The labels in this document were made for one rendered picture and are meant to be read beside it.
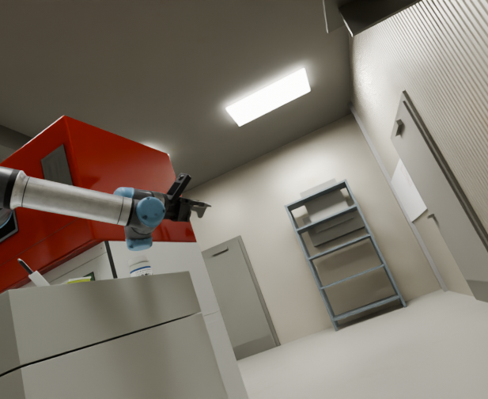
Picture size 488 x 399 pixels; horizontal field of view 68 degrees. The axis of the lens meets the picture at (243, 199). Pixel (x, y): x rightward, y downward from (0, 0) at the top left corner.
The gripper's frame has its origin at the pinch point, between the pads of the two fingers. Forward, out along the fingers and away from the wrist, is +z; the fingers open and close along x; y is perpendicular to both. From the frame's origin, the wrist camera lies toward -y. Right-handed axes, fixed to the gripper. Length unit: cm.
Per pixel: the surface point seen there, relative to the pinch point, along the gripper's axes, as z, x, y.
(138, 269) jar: -21.8, -2.4, 25.1
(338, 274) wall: 524, -176, 109
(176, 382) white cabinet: -25, 29, 48
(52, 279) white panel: -24, -59, 45
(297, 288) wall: 494, -235, 152
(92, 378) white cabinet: -51, 30, 39
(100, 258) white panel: -17.3, -35.6, 30.2
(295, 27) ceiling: 240, -157, -203
